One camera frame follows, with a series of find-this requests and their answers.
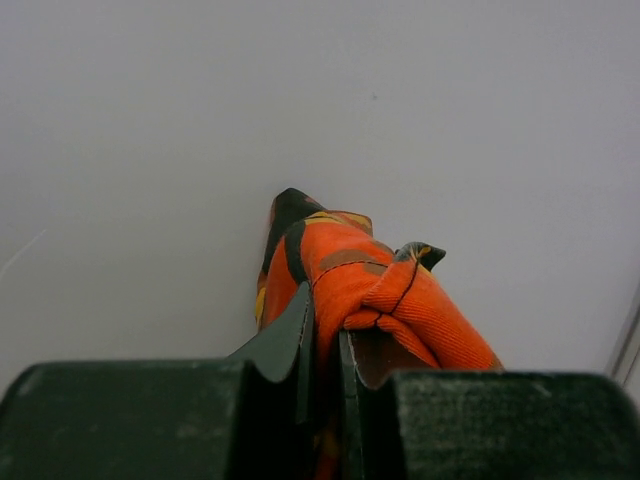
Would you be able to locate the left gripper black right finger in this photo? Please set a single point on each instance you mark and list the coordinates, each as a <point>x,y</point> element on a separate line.
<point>370,432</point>

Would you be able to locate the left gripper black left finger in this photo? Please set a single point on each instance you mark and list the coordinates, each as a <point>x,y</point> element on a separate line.
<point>285,349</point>

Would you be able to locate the orange camouflage trousers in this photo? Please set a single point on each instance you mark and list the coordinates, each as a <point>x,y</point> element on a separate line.
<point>359,283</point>

